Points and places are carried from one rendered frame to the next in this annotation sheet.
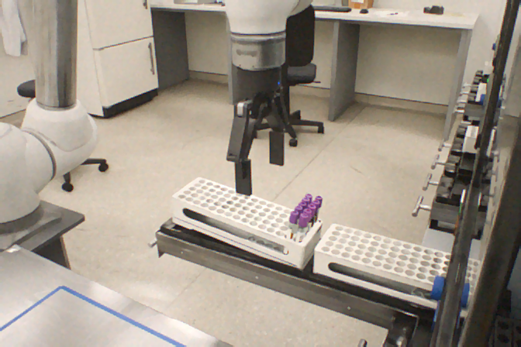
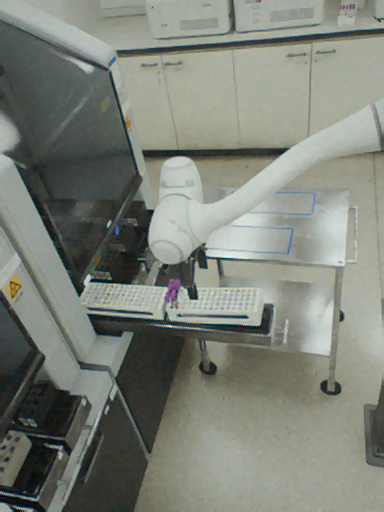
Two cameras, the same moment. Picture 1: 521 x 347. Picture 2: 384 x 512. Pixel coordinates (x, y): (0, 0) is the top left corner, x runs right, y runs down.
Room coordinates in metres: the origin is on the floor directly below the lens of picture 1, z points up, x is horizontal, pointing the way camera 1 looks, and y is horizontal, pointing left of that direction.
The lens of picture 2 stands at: (1.75, -0.09, 1.96)
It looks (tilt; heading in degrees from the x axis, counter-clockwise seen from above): 42 degrees down; 174
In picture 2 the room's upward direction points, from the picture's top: 12 degrees counter-clockwise
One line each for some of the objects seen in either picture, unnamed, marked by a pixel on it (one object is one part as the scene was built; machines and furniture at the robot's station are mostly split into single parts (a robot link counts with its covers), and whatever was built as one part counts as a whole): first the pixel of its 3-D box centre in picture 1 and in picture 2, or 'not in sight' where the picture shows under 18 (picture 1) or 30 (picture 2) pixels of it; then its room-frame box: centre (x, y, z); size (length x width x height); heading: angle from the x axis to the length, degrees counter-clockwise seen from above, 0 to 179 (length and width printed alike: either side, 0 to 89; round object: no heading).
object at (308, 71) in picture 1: (288, 68); not in sight; (3.41, -0.17, 0.52); 0.64 x 0.60 x 1.05; 173
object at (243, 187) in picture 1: (243, 176); (202, 260); (0.70, 0.04, 0.99); 0.03 x 0.01 x 0.07; 63
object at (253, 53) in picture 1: (258, 49); not in sight; (0.75, 0.01, 1.20); 0.09 x 0.09 x 0.06
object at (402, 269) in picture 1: (400, 271); (125, 301); (0.62, -0.24, 0.83); 0.30 x 0.10 x 0.06; 63
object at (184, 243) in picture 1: (305, 267); (177, 315); (0.71, -0.08, 0.78); 0.73 x 0.14 x 0.09; 63
